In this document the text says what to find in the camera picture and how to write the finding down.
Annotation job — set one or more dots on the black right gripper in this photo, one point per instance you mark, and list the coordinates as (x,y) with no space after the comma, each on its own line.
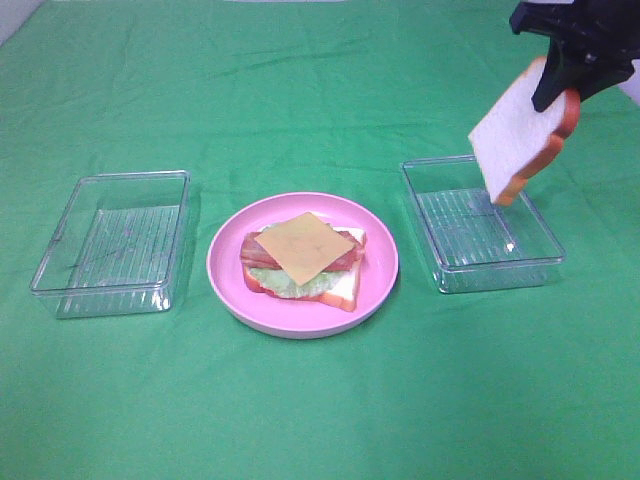
(601,29)

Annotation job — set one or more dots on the bread slice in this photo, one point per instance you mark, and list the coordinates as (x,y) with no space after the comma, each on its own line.
(513,141)
(343,295)

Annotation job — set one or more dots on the yellow cheese slice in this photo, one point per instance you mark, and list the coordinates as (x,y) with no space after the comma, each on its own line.
(304,246)

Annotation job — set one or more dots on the green lettuce leaf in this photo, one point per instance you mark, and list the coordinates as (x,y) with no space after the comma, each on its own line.
(283,286)

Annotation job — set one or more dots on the bacon strip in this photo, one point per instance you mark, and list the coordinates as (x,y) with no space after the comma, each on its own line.
(257,257)
(350,237)

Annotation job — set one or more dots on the right clear plastic tray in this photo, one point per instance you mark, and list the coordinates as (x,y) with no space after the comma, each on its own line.
(468,244)

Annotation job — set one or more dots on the clear plastic tray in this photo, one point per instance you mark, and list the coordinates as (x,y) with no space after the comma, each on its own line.
(468,244)
(118,246)

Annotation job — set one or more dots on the green tablecloth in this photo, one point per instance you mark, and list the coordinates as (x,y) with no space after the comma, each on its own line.
(256,99)

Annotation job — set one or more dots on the pink round plate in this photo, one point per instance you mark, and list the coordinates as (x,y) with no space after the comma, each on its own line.
(300,319)

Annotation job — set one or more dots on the left clear plastic tray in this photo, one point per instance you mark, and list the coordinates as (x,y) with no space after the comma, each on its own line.
(118,246)

